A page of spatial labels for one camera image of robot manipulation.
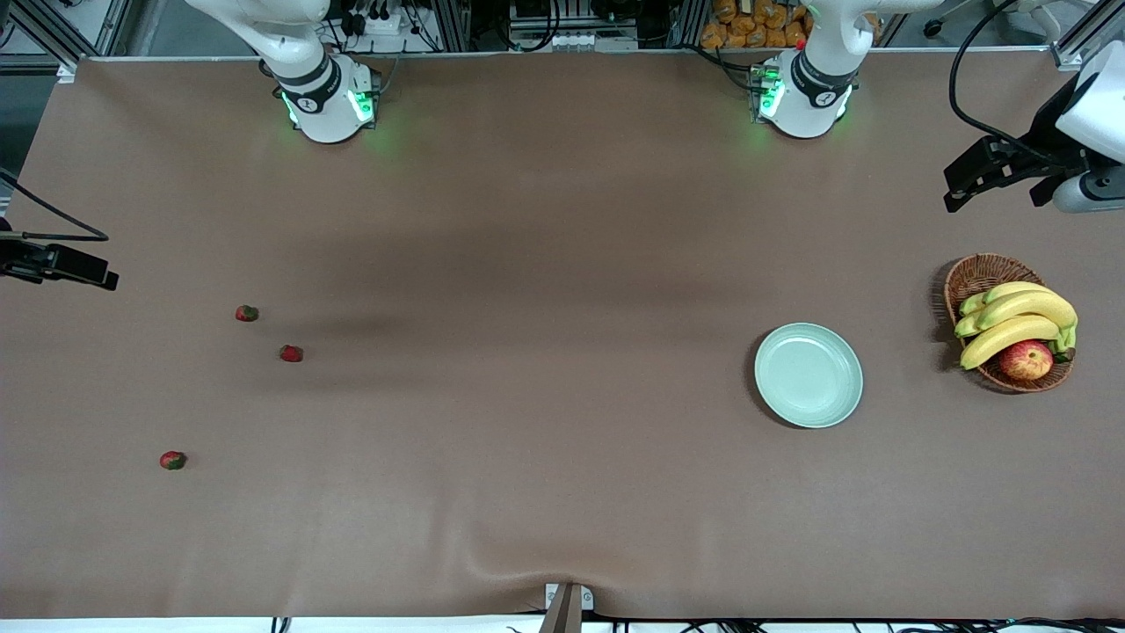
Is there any pale green round plate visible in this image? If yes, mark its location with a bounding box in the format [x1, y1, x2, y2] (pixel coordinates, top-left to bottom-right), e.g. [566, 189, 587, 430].
[754, 323, 864, 429]

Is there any brown wicker basket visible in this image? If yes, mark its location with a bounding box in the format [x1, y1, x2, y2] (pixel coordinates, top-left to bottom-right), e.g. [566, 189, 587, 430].
[944, 253, 1077, 394]

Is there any yellow banana bunch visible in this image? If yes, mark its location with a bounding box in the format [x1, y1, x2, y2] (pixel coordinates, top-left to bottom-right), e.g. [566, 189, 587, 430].
[954, 280, 1079, 371]

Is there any red apple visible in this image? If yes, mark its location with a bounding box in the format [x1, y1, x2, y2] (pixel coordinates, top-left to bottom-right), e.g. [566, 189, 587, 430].
[999, 340, 1055, 382]

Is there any bag of orange buns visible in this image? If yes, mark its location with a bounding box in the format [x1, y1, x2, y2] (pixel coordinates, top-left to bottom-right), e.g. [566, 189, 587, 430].
[700, 0, 814, 50]

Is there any white power strip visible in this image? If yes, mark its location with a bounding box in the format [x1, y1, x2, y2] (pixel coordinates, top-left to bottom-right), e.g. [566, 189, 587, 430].
[338, 7, 407, 36]

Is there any white terminal block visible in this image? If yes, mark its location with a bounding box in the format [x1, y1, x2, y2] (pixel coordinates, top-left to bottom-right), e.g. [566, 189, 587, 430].
[549, 32, 640, 52]

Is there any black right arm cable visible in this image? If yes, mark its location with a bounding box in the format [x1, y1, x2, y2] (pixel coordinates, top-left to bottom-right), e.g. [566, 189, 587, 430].
[0, 167, 110, 243]

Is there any aluminium frame post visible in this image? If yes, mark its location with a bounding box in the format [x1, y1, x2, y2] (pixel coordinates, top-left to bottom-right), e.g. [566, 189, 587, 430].
[0, 0, 133, 71]
[1050, 0, 1125, 71]

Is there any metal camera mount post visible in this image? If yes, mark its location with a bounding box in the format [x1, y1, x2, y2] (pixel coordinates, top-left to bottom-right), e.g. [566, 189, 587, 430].
[539, 582, 595, 633]

